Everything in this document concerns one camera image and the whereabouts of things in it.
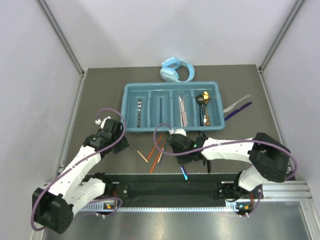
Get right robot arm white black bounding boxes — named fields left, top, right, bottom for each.
left=169, top=129, right=290, bottom=202

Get orange chopstick long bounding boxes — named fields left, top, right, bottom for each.
left=147, top=132, right=164, bottom=161

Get orange chopstick lower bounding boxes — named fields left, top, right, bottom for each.
left=149, top=140, right=167, bottom=174

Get slotted cable duct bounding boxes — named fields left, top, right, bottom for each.
left=82, top=201, right=253, bottom=213

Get black spoon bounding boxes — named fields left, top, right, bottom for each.
left=195, top=94, right=205, bottom=126

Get iridescent knife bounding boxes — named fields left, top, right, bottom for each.
left=180, top=165, right=189, bottom=181

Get dark blue utensil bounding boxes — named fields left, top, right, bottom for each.
left=224, top=101, right=252, bottom=121

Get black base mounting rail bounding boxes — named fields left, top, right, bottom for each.
left=84, top=173, right=263, bottom=208

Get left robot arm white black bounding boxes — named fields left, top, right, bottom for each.
left=30, top=117, right=129, bottom=234

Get light blue headphones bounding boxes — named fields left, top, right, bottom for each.
left=159, top=57, right=195, bottom=83

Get gold spoon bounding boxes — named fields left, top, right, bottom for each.
left=202, top=91, right=211, bottom=127

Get dark chopstick in tray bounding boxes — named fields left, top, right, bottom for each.
left=159, top=97, right=163, bottom=124

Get blue plastic cutlery tray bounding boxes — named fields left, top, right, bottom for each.
left=121, top=81, right=225, bottom=133

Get patterned fork in tray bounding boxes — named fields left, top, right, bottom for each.
left=137, top=98, right=143, bottom=128

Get black knife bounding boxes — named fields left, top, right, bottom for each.
left=206, top=160, right=212, bottom=174

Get pink knife in tray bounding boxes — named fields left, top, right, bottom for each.
left=178, top=96, right=188, bottom=127

